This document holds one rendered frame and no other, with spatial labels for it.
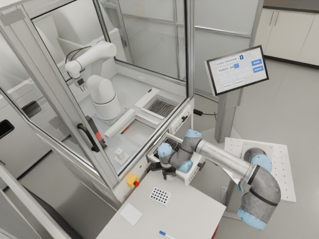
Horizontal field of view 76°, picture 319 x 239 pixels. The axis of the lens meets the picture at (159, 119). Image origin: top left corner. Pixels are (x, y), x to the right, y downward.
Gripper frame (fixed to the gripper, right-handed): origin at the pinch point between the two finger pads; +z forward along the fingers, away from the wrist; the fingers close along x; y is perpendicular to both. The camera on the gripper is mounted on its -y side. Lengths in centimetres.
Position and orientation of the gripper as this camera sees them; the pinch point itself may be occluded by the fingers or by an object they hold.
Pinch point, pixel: (165, 177)
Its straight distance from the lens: 138.2
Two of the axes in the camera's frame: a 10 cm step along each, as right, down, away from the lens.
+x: 0.8, -7.6, 6.4
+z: 1.1, 6.5, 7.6
